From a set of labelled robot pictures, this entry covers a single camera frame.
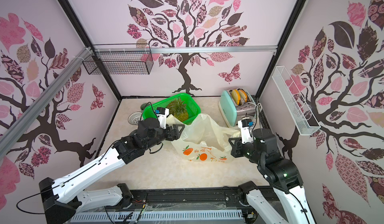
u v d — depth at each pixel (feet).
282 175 1.26
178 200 2.48
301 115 2.49
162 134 1.93
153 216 2.29
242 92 3.14
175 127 2.00
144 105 3.50
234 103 3.02
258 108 3.12
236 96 3.08
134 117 3.43
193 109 3.42
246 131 1.79
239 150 1.75
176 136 2.00
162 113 1.97
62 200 1.28
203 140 2.82
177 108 2.97
